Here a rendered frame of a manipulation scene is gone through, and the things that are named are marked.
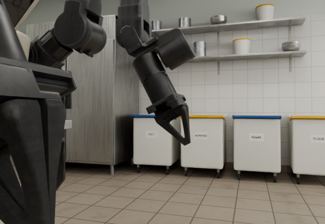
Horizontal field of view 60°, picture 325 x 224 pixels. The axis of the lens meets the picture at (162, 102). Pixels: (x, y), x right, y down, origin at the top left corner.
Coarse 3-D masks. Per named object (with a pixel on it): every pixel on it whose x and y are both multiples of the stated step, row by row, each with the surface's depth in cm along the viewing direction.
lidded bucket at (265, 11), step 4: (264, 4) 362; (268, 4) 361; (272, 4) 362; (256, 8) 373; (260, 8) 366; (264, 8) 363; (268, 8) 362; (272, 8) 363; (256, 12) 374; (260, 12) 366; (264, 12) 363; (268, 12) 362; (272, 12) 364; (260, 16) 367; (264, 16) 363; (268, 16) 362; (272, 16) 365
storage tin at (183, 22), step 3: (180, 18) 399; (183, 18) 396; (186, 18) 396; (189, 18) 398; (180, 21) 399; (183, 21) 396; (186, 21) 396; (189, 21) 398; (180, 24) 399; (183, 24) 396; (186, 24) 396; (189, 24) 398; (180, 27) 399
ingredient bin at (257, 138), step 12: (240, 120) 330; (252, 120) 326; (264, 120) 322; (276, 120) 318; (240, 132) 330; (252, 132) 326; (264, 132) 322; (276, 132) 318; (240, 144) 330; (252, 144) 325; (264, 144) 322; (276, 144) 318; (240, 156) 329; (252, 156) 325; (264, 156) 321; (276, 156) 317; (240, 168) 329; (252, 168) 325; (264, 168) 321; (276, 168) 317; (276, 180) 320
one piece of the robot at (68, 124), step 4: (68, 120) 53; (68, 124) 53; (64, 128) 52; (68, 128) 53; (64, 132) 55; (64, 136) 55; (64, 140) 55; (64, 144) 55; (64, 148) 55; (60, 152) 55; (64, 152) 55; (60, 156) 55; (64, 156) 55; (60, 160) 55; (64, 160) 55; (60, 164) 55; (64, 164) 55; (60, 168) 55; (64, 168) 55; (60, 172) 55; (64, 172) 55; (60, 176) 55; (64, 176) 55; (60, 180) 55; (60, 184) 55; (56, 188) 55
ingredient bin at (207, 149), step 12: (192, 120) 347; (204, 120) 343; (216, 120) 339; (192, 132) 346; (204, 132) 342; (216, 132) 338; (192, 144) 346; (204, 144) 342; (216, 144) 338; (192, 156) 346; (204, 156) 342; (216, 156) 338; (192, 168) 396; (216, 168) 338
